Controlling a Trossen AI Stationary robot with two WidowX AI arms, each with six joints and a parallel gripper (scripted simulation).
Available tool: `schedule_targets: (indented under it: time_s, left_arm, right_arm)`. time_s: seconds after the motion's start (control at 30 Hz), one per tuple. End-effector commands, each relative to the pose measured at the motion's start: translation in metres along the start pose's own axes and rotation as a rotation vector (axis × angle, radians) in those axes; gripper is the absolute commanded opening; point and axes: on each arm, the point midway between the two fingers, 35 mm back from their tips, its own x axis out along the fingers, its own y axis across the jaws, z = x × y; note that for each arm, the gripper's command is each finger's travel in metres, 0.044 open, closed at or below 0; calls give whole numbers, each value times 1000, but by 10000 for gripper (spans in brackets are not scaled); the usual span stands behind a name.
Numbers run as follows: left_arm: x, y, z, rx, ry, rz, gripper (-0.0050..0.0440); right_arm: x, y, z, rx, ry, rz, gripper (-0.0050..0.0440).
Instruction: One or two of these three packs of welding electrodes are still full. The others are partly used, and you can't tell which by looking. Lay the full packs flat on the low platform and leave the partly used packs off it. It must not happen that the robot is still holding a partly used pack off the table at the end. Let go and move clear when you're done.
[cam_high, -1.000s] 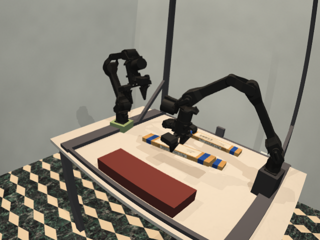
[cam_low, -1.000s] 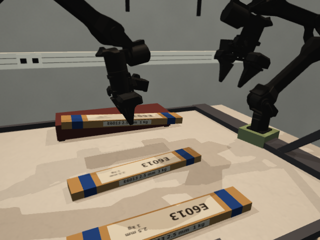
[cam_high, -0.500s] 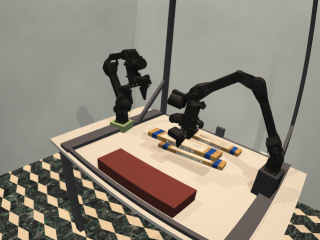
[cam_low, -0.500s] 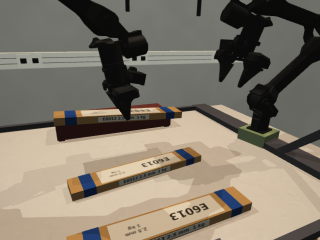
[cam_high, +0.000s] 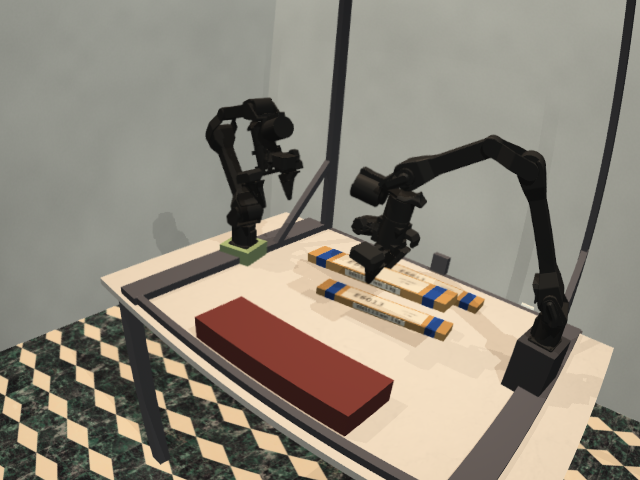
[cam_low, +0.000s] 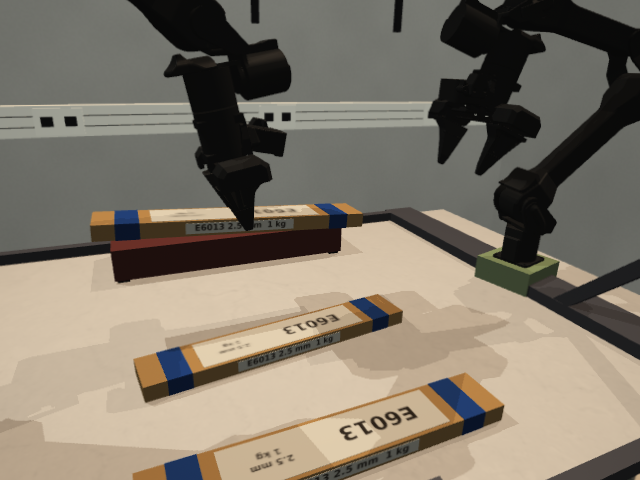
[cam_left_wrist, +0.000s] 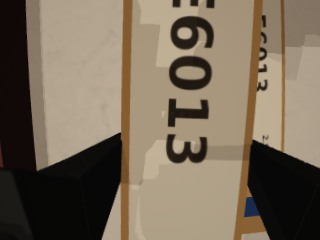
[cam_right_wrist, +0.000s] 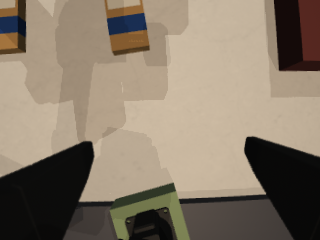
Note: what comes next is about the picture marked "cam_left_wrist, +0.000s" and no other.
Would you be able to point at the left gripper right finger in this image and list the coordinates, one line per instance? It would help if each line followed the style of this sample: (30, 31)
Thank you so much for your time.
(286, 192)

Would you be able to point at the dark red rectangular block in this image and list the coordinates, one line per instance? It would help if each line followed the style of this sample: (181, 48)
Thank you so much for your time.
(16, 129)

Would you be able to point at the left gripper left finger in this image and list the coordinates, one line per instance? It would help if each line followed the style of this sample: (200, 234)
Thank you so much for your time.
(75, 204)

